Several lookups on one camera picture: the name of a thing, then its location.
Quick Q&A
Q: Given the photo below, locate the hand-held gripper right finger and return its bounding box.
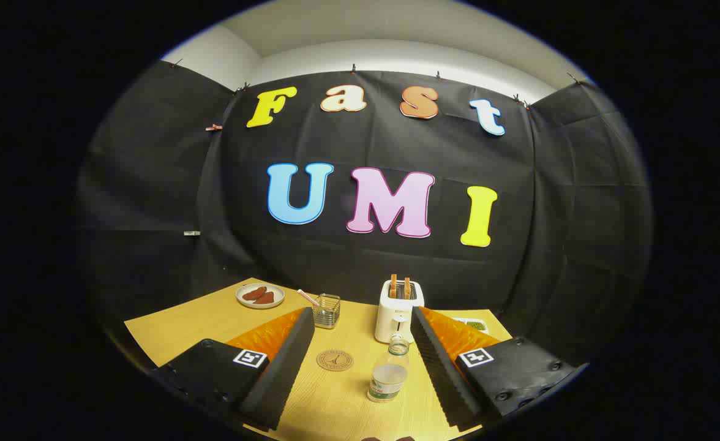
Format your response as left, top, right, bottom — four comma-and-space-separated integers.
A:
410, 306, 581, 431

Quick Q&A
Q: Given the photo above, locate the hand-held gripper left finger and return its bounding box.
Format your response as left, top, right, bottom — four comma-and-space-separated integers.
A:
152, 307, 316, 431

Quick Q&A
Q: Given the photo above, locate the clear plastic juice bottle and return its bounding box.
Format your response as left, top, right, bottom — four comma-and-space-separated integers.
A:
367, 334, 411, 403

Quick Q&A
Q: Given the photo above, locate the round cork coaster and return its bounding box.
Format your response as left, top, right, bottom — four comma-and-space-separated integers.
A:
316, 349, 354, 372

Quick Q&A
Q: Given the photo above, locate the wooden table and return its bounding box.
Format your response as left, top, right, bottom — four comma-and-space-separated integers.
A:
124, 277, 514, 441

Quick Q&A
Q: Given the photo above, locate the white toaster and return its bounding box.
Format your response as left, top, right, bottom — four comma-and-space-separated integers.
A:
375, 279, 426, 344

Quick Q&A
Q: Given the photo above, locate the white round plate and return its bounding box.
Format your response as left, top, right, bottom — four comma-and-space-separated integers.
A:
236, 283, 285, 309

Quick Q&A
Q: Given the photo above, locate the black backdrop cloth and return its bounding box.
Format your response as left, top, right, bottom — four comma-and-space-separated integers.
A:
78, 60, 653, 368

